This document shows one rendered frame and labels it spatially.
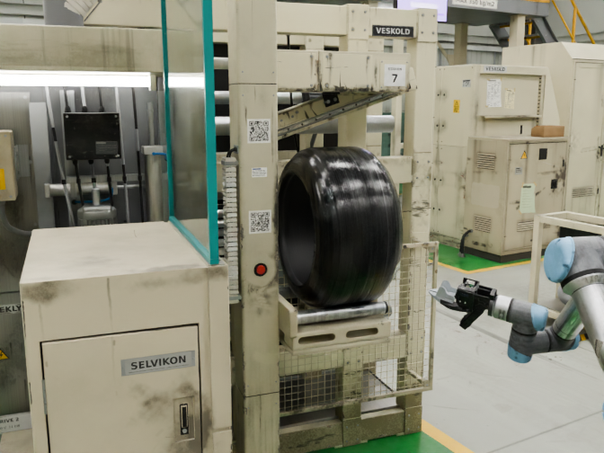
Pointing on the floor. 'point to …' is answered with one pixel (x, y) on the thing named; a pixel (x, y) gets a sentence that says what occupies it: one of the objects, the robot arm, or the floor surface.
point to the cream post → (240, 64)
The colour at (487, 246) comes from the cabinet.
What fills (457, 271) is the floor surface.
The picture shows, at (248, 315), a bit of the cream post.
